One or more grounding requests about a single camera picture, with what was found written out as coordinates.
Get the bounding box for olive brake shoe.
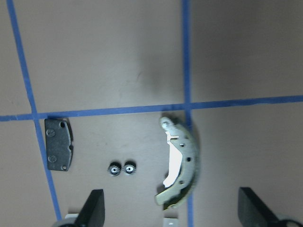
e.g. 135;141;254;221
155;116;200;210

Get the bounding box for black bearing gear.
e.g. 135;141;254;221
123;161;136;175
107;162;122;176

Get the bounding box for black brake pad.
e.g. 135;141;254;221
45;118;73;171

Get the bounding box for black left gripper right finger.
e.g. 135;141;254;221
238;187;284;227

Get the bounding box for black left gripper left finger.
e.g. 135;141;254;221
74;189;105;227

